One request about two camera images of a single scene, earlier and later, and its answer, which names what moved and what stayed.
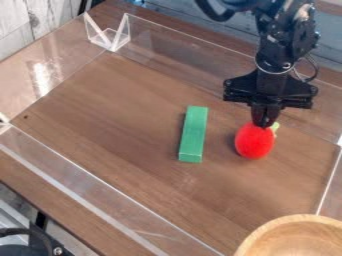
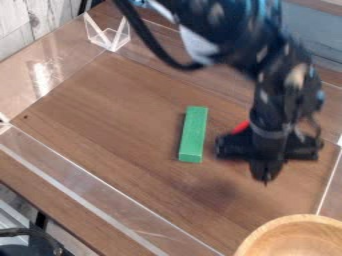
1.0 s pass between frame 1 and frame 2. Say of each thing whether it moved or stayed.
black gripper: moved
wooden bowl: stayed
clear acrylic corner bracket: stayed
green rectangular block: stayed
